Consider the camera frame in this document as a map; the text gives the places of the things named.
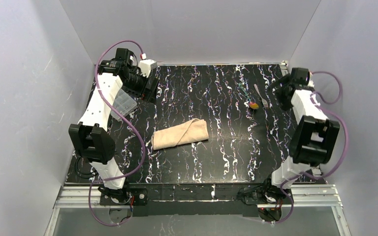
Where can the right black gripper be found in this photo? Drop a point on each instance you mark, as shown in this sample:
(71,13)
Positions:
(282,96)

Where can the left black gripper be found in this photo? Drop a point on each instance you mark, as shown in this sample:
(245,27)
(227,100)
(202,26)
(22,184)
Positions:
(150,89)

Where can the beige cloth napkin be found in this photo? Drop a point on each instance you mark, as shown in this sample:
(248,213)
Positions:
(192,131)

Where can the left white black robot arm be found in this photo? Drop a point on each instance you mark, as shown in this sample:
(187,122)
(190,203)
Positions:
(89,136)

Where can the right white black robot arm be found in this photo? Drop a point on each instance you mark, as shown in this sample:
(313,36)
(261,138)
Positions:
(315,135)

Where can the clear plastic screw box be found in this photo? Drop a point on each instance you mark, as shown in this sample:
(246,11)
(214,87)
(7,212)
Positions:
(124,104)

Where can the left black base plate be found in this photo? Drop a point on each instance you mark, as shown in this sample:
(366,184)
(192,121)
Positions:
(125,196)

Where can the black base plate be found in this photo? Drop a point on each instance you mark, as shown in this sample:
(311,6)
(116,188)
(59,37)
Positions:
(125,196)
(256,195)

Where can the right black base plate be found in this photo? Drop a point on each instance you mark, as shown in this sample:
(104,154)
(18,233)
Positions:
(256,195)

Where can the aluminium frame rail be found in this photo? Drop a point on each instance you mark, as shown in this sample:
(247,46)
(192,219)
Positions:
(304,195)

